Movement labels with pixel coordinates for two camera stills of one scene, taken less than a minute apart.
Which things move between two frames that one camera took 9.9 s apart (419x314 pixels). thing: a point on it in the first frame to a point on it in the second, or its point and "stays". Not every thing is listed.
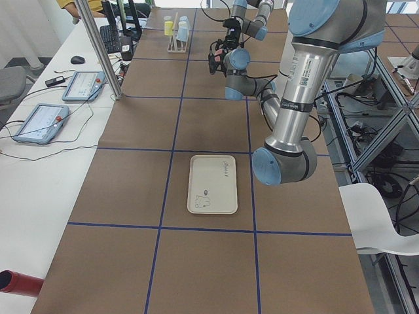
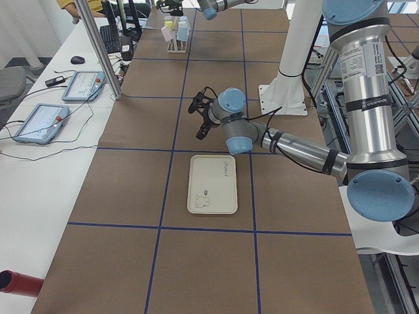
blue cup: (183, 31) stays
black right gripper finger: (218, 42) to (177, 13)
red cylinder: (13, 282) stays
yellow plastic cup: (168, 28) stays
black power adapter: (55, 81) stays
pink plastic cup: (217, 58) to (167, 31)
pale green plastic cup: (183, 23) stays
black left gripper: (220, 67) to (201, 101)
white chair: (370, 225) stays
